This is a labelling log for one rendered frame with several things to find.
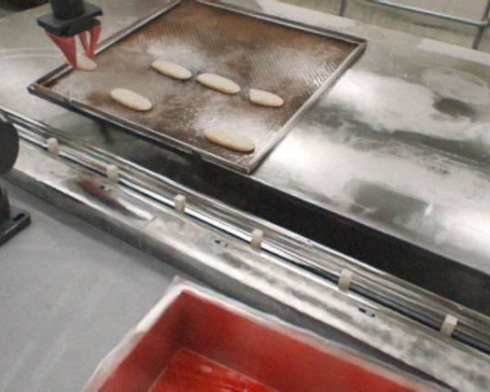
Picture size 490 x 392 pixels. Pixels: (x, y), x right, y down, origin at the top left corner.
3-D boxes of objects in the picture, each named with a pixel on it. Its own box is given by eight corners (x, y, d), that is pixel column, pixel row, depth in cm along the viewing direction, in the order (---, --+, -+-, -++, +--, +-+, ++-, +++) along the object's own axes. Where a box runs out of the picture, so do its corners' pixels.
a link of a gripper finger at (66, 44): (53, 65, 100) (39, 19, 94) (84, 50, 104) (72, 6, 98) (75, 77, 97) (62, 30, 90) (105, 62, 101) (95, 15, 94)
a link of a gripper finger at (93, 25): (59, 63, 101) (45, 17, 94) (89, 49, 105) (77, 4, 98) (80, 74, 98) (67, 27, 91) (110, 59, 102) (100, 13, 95)
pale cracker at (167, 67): (147, 66, 108) (147, 62, 107) (160, 59, 110) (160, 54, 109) (183, 82, 103) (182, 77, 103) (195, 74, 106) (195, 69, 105)
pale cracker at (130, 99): (105, 96, 100) (104, 91, 99) (119, 88, 102) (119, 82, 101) (142, 114, 96) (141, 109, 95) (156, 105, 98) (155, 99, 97)
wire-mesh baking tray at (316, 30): (34, 89, 103) (31, 82, 102) (185, -3, 133) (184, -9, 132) (247, 175, 83) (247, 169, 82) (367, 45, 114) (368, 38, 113)
